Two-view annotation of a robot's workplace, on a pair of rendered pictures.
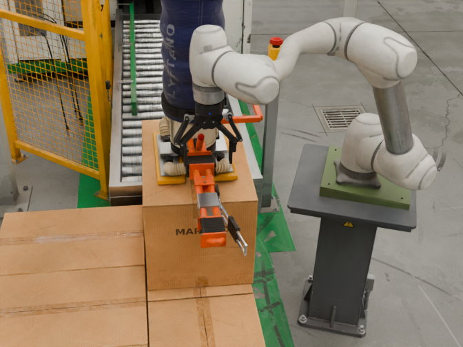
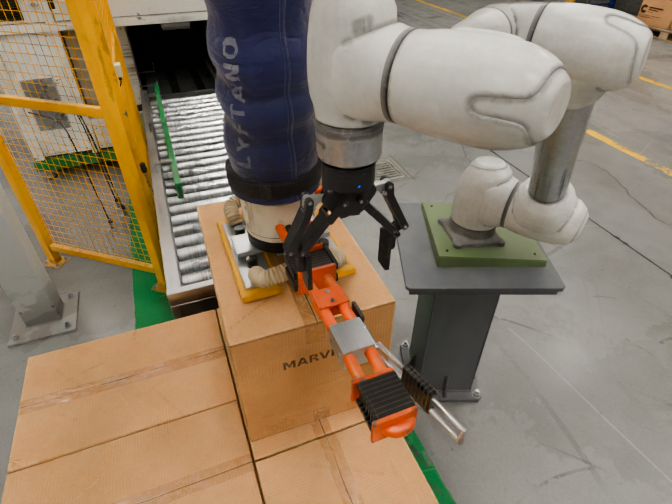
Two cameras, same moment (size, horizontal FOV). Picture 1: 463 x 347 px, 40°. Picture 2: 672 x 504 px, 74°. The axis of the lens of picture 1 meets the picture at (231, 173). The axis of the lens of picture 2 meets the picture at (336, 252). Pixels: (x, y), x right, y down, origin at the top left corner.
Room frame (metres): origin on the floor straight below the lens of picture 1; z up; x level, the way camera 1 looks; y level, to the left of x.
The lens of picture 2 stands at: (1.04, 0.21, 1.70)
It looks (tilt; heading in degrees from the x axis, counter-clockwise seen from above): 38 degrees down; 348
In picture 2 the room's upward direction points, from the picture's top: straight up
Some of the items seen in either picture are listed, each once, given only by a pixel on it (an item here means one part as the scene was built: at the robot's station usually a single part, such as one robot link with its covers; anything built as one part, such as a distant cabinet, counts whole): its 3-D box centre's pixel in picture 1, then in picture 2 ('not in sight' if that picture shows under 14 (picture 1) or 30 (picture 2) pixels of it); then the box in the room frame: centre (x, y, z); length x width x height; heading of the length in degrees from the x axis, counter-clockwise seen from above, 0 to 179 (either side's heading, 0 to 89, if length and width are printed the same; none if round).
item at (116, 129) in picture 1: (118, 89); (157, 171); (3.46, 0.70, 0.50); 2.31 x 0.05 x 0.19; 9
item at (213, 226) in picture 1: (211, 231); (382, 403); (1.42, 0.05, 1.08); 0.08 x 0.07 x 0.05; 10
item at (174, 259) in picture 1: (194, 198); (287, 298); (2.03, 0.14, 0.74); 0.60 x 0.40 x 0.40; 8
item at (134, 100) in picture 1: (127, 49); (159, 129); (3.82, 0.70, 0.60); 1.60 x 0.10 x 0.09; 9
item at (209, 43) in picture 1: (211, 55); (360, 52); (1.58, 0.06, 1.56); 0.13 x 0.11 x 0.16; 42
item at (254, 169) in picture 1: (224, 85); not in sight; (3.56, 0.06, 0.50); 2.31 x 0.05 x 0.19; 9
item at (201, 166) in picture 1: (200, 164); (311, 267); (1.77, 0.10, 1.08); 0.10 x 0.08 x 0.06; 100
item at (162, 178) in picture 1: (167, 153); (246, 249); (2.00, 0.24, 0.98); 0.34 x 0.10 x 0.05; 10
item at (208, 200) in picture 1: (208, 204); (351, 342); (1.56, 0.07, 1.07); 0.07 x 0.07 x 0.04; 10
